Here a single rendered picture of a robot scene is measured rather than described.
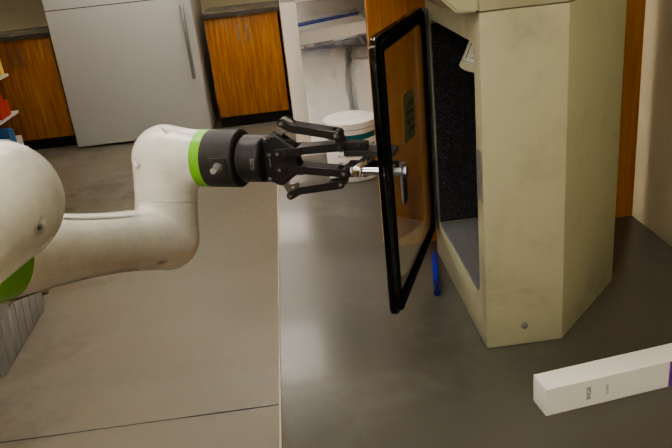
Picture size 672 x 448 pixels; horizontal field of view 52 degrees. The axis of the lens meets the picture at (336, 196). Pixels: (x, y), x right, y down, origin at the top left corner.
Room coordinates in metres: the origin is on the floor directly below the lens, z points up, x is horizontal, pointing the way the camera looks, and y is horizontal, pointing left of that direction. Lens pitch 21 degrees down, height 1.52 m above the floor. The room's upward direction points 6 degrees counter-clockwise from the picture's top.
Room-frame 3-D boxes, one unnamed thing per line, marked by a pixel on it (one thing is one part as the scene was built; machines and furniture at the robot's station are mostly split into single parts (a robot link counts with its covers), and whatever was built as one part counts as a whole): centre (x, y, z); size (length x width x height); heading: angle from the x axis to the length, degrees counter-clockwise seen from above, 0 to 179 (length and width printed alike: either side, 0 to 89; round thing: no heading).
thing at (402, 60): (0.99, -0.12, 1.19); 0.30 x 0.01 x 0.40; 160
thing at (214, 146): (1.03, 0.16, 1.20); 0.12 x 0.06 x 0.09; 160
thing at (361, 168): (0.93, -0.06, 1.20); 0.10 x 0.05 x 0.03; 160
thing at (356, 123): (1.62, -0.05, 1.02); 0.13 x 0.13 x 0.15
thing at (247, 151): (1.01, 0.09, 1.20); 0.09 x 0.07 x 0.08; 70
